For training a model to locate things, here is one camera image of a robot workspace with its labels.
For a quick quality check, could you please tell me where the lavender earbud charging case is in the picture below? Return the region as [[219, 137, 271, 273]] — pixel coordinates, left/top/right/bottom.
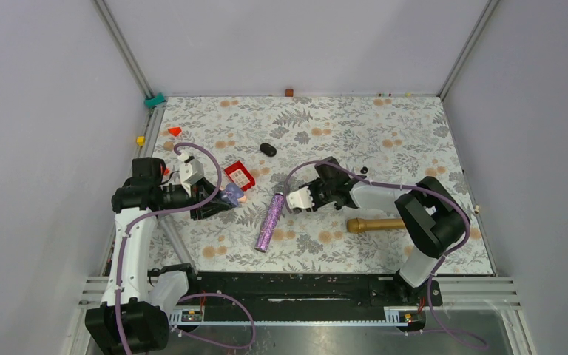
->
[[220, 183, 245, 207]]

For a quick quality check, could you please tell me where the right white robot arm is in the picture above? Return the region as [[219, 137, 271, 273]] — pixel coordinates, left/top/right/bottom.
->
[[288, 157, 470, 305]]

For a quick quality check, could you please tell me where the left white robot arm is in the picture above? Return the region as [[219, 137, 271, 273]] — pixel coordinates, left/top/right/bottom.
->
[[85, 153, 221, 354]]

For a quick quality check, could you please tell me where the black oval earbud case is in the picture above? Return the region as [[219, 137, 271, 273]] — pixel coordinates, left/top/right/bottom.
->
[[259, 142, 277, 158]]

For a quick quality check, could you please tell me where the red toy block tray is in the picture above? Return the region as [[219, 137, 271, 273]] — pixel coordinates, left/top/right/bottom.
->
[[224, 160, 255, 192]]

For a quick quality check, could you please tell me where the gold microphone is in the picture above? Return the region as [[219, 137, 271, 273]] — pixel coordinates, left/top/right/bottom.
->
[[346, 218, 405, 234]]

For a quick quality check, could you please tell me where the purple glitter microphone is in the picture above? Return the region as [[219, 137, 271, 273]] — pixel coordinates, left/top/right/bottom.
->
[[254, 180, 286, 253]]

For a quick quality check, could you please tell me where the floral table mat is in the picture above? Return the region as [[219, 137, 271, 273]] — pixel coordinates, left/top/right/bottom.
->
[[139, 95, 496, 275]]

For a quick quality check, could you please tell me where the red triangular block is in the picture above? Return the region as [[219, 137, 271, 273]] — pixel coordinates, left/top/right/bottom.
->
[[167, 126, 182, 137]]

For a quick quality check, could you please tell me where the teal clamp block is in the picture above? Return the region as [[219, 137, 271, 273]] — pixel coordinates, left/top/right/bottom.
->
[[144, 92, 166, 109]]

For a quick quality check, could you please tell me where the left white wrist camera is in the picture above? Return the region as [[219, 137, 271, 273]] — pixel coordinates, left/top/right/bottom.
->
[[177, 152, 204, 197]]

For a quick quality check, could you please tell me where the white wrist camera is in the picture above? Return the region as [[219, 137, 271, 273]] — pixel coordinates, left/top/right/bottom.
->
[[285, 186, 314, 210], [177, 152, 204, 197]]

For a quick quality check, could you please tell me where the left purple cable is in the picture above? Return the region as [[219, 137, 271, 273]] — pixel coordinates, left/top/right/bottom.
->
[[113, 142, 258, 355]]

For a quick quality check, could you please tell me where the purple cable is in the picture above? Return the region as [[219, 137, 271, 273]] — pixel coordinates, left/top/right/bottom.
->
[[283, 160, 491, 351], [113, 142, 258, 355]]

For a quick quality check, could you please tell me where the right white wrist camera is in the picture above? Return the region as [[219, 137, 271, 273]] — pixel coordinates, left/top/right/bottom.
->
[[285, 186, 314, 210]]

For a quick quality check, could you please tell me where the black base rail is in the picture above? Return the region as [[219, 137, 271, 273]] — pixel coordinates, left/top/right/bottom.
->
[[169, 271, 443, 326]]

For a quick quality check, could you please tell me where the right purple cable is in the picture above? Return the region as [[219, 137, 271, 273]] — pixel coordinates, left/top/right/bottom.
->
[[283, 160, 491, 351]]

